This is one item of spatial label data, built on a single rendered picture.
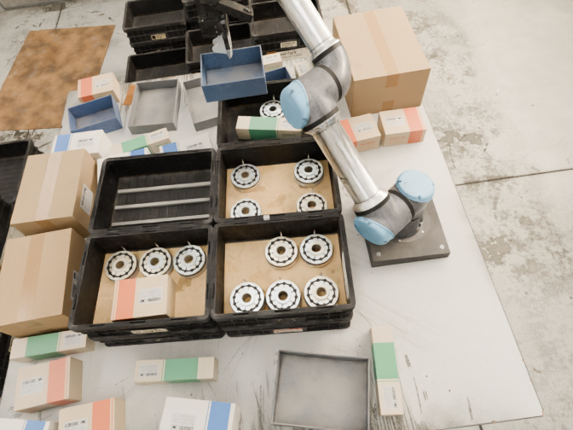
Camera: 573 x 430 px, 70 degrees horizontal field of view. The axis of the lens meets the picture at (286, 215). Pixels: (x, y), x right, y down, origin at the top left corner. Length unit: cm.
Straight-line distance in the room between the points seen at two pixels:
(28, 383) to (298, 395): 80
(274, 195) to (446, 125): 162
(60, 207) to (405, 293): 121
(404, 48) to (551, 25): 207
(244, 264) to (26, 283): 69
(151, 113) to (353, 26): 96
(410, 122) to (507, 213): 102
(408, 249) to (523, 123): 171
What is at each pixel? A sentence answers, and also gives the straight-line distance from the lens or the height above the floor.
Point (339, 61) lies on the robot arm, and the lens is 119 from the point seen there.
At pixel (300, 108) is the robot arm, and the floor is 123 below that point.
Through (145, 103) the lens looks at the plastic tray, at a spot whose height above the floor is 70.
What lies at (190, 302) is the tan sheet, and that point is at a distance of 130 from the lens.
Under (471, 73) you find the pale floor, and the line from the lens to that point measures 317.
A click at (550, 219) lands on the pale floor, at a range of 260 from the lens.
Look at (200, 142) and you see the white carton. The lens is 167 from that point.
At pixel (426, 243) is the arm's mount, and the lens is 145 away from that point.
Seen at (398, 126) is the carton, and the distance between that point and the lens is 168.
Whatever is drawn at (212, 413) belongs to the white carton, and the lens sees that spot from 126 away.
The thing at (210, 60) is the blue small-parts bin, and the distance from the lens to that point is 147.
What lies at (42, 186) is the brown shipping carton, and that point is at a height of 86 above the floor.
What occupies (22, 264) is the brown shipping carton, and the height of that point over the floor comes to 86.
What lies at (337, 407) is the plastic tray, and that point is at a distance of 131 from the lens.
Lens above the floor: 201
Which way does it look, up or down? 60 degrees down
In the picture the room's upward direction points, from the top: 9 degrees counter-clockwise
